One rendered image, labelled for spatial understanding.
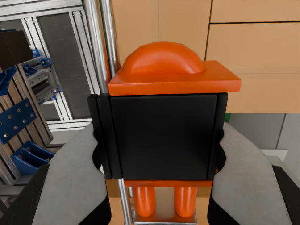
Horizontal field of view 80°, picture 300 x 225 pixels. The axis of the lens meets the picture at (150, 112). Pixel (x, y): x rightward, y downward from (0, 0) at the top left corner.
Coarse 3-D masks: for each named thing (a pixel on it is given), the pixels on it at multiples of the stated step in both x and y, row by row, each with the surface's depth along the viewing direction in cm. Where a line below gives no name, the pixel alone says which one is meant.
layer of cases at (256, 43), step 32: (128, 0) 68; (160, 0) 67; (192, 0) 67; (224, 0) 67; (256, 0) 66; (288, 0) 66; (128, 32) 73; (160, 32) 73; (192, 32) 72; (224, 32) 72; (256, 32) 71; (288, 32) 71; (224, 64) 77; (256, 64) 77; (288, 64) 76; (256, 96) 84; (288, 96) 83
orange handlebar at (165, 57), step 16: (144, 48) 11; (160, 48) 11; (176, 48) 11; (128, 64) 11; (144, 64) 11; (160, 64) 11; (176, 64) 11; (192, 64) 11; (144, 192) 16; (176, 192) 17; (192, 192) 16; (144, 208) 17; (176, 208) 18; (192, 208) 17
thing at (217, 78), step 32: (128, 96) 10; (160, 96) 10; (192, 96) 10; (224, 96) 10; (128, 128) 11; (160, 128) 11; (192, 128) 11; (128, 160) 13; (160, 160) 12; (192, 160) 12
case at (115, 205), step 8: (112, 184) 64; (112, 192) 61; (200, 192) 60; (208, 192) 59; (112, 200) 60; (120, 200) 60; (200, 200) 59; (208, 200) 58; (112, 208) 62; (120, 208) 62; (200, 208) 60; (112, 216) 65; (120, 216) 64; (200, 216) 62; (112, 224) 67; (120, 224) 67; (200, 224) 65; (208, 224) 64
